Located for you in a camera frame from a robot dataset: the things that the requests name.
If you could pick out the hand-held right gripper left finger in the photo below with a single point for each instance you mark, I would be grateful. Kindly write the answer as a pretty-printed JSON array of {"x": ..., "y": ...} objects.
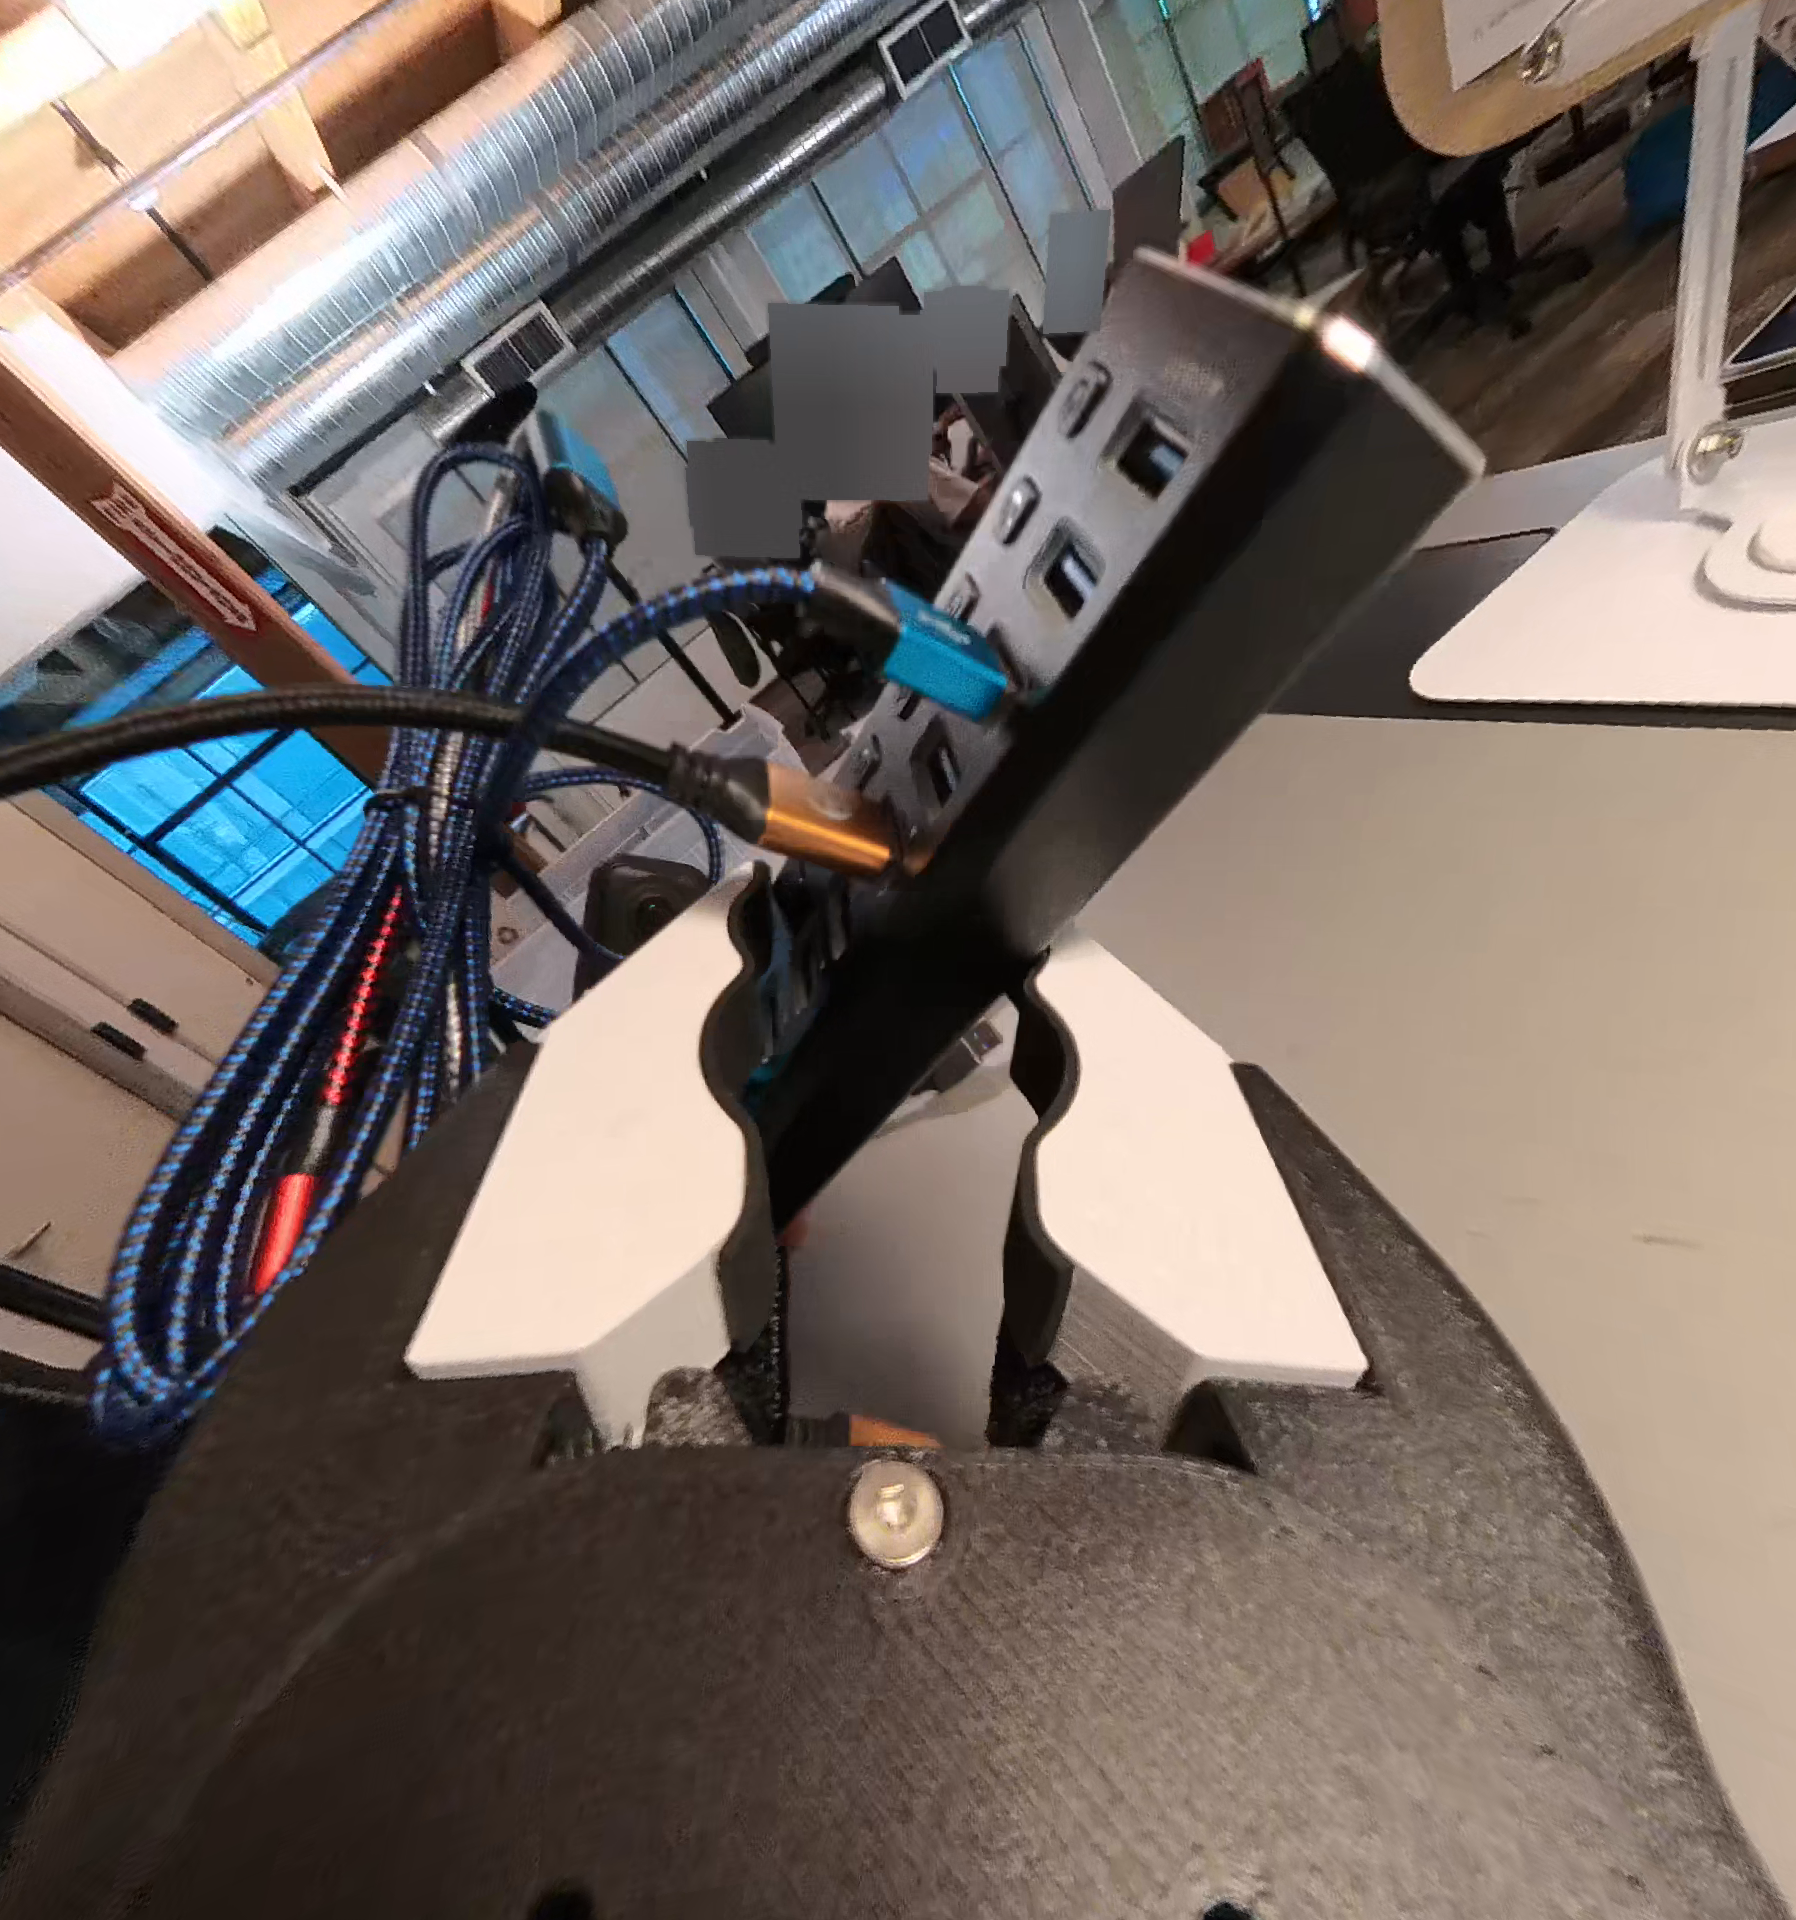
[{"x": 600, "y": 1187}]

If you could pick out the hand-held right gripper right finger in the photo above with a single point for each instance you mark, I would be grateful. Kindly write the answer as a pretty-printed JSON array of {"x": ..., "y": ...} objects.
[{"x": 1182, "y": 1200}]

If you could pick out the black usb hub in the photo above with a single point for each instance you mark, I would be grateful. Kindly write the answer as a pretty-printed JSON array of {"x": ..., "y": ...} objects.
[{"x": 1213, "y": 675}]

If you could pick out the white cabinet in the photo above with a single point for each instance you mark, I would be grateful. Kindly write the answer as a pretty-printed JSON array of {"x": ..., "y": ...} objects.
[{"x": 27, "y": 1109}]

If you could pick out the wooden post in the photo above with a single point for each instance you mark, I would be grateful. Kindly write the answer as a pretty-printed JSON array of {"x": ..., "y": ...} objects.
[{"x": 165, "y": 554}]

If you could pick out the silver ventilation duct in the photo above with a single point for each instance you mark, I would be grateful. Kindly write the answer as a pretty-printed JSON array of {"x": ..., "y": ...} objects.
[{"x": 538, "y": 194}]

